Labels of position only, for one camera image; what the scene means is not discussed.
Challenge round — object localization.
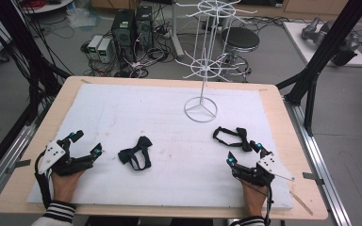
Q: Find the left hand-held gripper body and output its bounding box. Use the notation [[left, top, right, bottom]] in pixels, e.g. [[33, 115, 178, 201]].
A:
[[38, 139, 94, 177]]

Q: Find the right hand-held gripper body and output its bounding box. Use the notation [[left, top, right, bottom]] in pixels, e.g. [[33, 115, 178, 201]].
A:
[[233, 153, 296, 188]]

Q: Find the black bow tie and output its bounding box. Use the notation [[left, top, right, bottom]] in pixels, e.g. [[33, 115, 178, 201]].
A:
[[117, 136, 154, 171], [212, 126, 254, 153]]

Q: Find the white wire display rack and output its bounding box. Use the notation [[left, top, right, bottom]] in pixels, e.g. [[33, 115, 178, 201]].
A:
[[174, 0, 258, 124]]

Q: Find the person's left hand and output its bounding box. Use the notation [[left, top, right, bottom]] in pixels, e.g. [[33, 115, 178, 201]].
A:
[[50, 169, 88, 203]]

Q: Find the person's right hand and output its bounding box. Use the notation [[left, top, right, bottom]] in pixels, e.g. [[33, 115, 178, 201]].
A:
[[239, 178, 270, 218]]

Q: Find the grey metal clamp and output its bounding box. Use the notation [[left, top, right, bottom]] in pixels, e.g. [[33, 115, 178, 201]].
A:
[[6, 158, 32, 175], [302, 171, 325, 186]]

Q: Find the strip of tan tape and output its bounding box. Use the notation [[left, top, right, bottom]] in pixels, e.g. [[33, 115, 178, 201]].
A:
[[289, 190, 314, 217]]

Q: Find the grey power supply unit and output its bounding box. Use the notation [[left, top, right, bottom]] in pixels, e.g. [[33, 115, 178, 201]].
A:
[[87, 34, 105, 61], [96, 38, 114, 64]]

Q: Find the black round stool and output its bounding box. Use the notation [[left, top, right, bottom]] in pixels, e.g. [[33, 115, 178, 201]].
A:
[[221, 26, 261, 84]]

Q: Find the black computer tower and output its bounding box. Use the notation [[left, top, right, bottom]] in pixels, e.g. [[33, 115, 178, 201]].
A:
[[134, 5, 155, 52], [110, 8, 137, 63]]

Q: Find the white floor board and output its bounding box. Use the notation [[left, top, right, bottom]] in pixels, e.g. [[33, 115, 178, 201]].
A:
[[282, 21, 362, 68]]

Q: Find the clear plastic bag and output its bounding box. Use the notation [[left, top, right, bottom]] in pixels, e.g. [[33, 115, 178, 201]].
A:
[[66, 7, 102, 30]]

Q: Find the grey machine part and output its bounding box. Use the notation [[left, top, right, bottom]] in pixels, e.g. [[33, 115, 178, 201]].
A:
[[301, 16, 362, 67]]

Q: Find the round white table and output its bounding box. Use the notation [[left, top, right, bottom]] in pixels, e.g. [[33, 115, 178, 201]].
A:
[[21, 0, 75, 15]]

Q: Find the grey desk leg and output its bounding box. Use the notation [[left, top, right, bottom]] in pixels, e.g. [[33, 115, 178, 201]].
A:
[[169, 0, 186, 59]]

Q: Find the aluminium rail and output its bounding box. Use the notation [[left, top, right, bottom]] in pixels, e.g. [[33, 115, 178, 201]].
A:
[[283, 96, 354, 226], [0, 103, 46, 210]]

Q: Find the tangle of floor cables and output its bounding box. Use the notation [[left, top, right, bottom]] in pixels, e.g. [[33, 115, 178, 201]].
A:
[[80, 6, 183, 79]]

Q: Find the black metal frame stand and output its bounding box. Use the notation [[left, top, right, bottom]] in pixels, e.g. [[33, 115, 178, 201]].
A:
[[0, 0, 72, 186], [275, 0, 362, 137]]

